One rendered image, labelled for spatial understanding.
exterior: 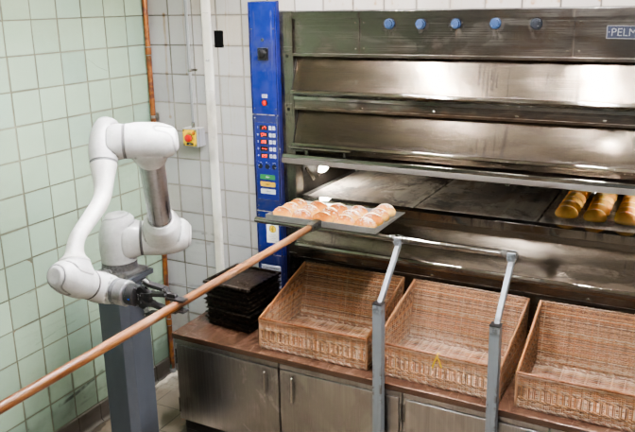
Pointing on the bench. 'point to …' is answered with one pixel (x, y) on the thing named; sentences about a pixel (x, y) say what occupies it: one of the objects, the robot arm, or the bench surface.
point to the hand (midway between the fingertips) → (177, 303)
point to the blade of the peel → (334, 223)
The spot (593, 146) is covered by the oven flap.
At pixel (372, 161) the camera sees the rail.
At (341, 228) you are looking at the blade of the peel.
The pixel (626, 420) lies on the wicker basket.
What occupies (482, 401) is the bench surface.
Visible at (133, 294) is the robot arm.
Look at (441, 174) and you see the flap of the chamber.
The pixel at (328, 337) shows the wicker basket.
